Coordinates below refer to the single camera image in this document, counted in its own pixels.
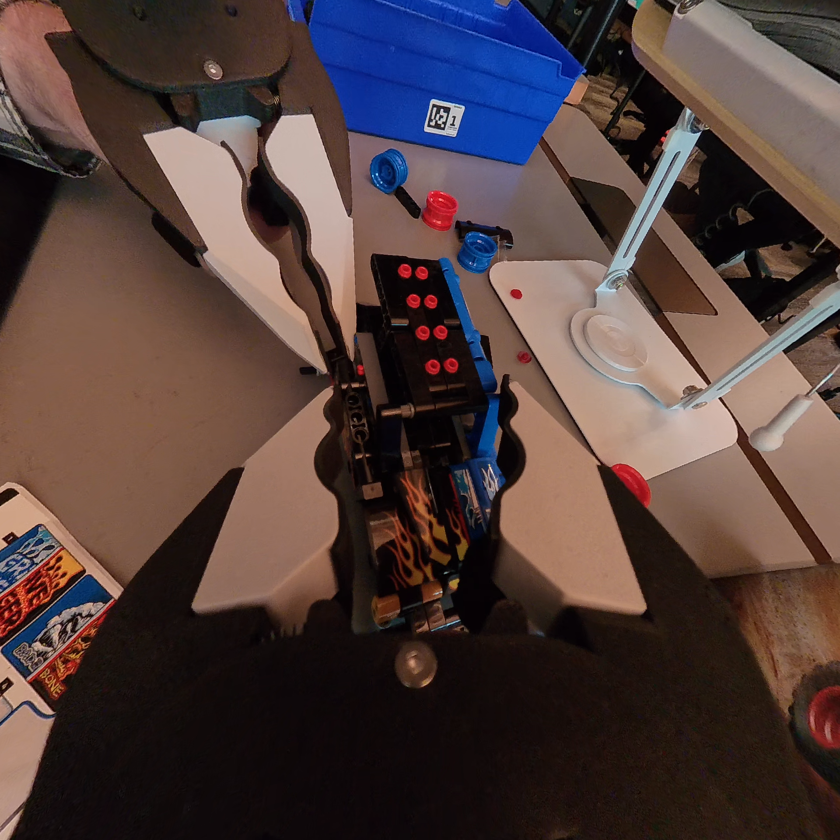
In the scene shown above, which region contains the black connector piece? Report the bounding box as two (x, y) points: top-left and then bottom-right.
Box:
(455, 220), (514, 245)

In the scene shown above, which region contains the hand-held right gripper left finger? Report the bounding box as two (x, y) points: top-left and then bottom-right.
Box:
(192, 386), (358, 634)

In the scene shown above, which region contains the person's left forearm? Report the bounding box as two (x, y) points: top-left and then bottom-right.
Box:
(0, 0), (106, 179)

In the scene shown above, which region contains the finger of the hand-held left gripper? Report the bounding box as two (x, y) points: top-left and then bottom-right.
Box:
(142, 126), (330, 375)
(259, 110), (358, 368)

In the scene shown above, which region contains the white book stand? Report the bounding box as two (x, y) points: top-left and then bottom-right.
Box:
(489, 0), (840, 481)

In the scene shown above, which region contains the blue storage bin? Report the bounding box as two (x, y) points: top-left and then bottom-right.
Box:
(305, 0), (586, 166)

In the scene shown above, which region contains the brick-built toy truck model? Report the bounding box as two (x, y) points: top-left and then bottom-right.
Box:
(328, 252), (511, 634)

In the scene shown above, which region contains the red toy wheel rim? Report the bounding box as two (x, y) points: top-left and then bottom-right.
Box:
(421, 190), (459, 232)
(610, 462), (652, 509)

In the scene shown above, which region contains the blue toy wheel rim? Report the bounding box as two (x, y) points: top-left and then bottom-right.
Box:
(369, 148), (409, 194)
(457, 231), (500, 273)

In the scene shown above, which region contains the black perforated chair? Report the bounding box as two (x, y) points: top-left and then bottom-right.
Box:
(0, 154), (63, 316)

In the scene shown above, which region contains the sticker sheet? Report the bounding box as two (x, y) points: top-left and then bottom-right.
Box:
(0, 482), (126, 821)

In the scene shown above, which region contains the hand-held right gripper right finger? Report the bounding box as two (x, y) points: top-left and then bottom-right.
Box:
(459, 377), (647, 634)

